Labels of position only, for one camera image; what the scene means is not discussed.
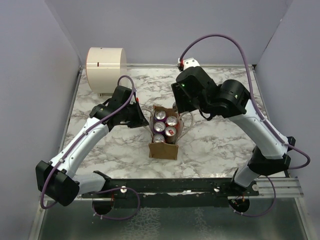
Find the purple soda can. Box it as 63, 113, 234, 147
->
153, 121, 166, 134
154, 110, 167, 122

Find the red soda can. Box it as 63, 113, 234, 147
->
165, 115, 179, 127

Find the blue and silver energy can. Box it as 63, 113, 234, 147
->
164, 126, 177, 145

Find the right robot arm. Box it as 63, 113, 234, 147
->
171, 66, 295, 196

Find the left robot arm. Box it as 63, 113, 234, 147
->
35, 85, 149, 209

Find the silver top can front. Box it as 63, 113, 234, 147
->
152, 134, 166, 143

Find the cream cylindrical container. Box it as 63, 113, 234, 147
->
85, 47, 127, 96

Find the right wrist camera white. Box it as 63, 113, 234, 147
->
177, 57, 200, 72

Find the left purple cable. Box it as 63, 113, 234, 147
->
39, 75, 137, 210

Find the purple cable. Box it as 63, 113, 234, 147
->
179, 33, 311, 170
39, 75, 137, 210

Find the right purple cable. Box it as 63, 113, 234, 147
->
179, 33, 311, 170

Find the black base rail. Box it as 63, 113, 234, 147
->
82, 176, 259, 209

